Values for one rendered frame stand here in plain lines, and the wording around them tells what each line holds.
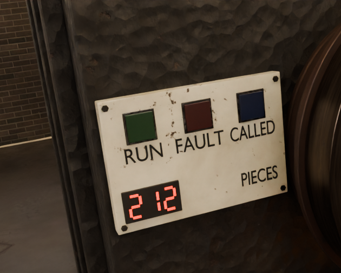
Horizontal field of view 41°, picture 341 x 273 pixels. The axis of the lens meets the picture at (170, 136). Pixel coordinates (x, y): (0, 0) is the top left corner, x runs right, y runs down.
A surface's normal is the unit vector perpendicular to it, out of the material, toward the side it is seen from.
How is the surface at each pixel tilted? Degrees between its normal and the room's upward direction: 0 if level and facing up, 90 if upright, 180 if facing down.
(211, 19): 90
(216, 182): 90
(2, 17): 90
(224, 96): 90
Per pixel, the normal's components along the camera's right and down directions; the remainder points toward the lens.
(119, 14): 0.32, 0.18
